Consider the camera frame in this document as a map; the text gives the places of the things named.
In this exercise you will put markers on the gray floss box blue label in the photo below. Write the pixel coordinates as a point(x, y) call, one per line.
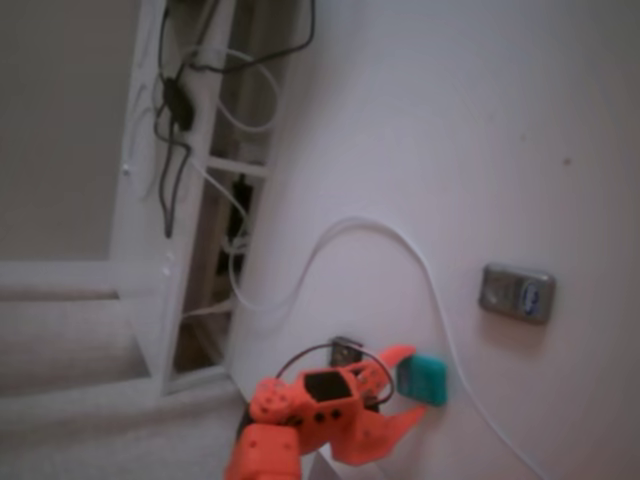
point(515, 295)

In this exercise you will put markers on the black plug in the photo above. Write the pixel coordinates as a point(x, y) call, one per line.
point(241, 192)

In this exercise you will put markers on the white metal frame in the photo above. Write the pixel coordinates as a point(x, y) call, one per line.
point(135, 200)

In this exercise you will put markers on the small black plastic case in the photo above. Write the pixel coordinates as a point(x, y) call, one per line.
point(345, 352)

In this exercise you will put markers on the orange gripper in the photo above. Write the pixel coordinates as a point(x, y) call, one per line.
point(381, 422)

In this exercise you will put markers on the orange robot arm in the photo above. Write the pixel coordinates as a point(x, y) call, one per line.
point(265, 445)

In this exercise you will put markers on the teal green floss box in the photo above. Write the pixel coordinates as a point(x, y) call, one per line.
point(422, 380)

